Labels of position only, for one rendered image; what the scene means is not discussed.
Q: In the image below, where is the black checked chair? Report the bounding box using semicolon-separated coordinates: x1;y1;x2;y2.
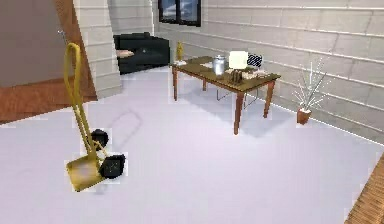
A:
216;53;264;110

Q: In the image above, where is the brown wooden table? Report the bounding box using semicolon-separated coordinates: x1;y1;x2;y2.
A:
171;55;282;136

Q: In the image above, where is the silver metal pot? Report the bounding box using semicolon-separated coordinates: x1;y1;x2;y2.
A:
212;54;228;77

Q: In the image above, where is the small dark brown rack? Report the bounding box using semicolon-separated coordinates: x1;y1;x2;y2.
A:
230;69;243;84

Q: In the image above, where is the yellow statuette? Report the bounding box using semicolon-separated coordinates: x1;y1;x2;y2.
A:
175;41;185;62

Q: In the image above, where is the pale yellow box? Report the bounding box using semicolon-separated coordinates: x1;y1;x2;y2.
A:
228;50;249;70

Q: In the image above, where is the black sofa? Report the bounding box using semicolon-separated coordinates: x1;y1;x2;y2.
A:
113;31;171;76

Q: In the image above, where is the pale pink cushion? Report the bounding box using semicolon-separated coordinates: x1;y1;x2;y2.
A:
115;49;135;59

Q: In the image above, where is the dark framed window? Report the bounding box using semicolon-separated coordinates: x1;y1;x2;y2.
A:
157;0;202;28

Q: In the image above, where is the yellow hand truck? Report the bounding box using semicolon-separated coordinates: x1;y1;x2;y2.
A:
63;42;128;193

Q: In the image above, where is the white plant in brown pot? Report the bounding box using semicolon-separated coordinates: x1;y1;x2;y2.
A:
292;57;333;126

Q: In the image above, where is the brown room door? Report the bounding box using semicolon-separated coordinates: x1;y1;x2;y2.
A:
0;0;98;98

